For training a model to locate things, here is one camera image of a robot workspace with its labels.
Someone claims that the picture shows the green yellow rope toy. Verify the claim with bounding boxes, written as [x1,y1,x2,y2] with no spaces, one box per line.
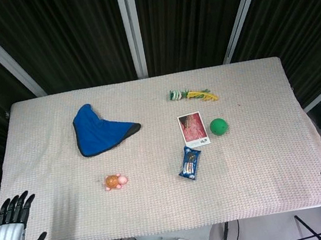
[168,83,219,108]

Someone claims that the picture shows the blue cookie packet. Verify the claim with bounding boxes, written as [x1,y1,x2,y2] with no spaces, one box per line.
[174,143,207,184]

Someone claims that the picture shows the orange pink turtle toy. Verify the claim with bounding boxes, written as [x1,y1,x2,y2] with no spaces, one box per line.
[102,171,131,193]

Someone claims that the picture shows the beige woven table cloth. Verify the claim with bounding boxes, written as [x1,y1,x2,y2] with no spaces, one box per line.
[0,49,321,240]

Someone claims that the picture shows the blue fabric pouch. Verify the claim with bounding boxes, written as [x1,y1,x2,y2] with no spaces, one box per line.
[69,95,145,160]

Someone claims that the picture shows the green ball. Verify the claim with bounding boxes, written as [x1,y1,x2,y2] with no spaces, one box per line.
[209,116,230,139]

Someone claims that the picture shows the black curtain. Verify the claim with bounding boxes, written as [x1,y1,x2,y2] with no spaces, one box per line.
[0,0,321,189]

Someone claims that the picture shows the red photo card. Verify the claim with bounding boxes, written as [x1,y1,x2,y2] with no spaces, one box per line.
[176,110,212,151]

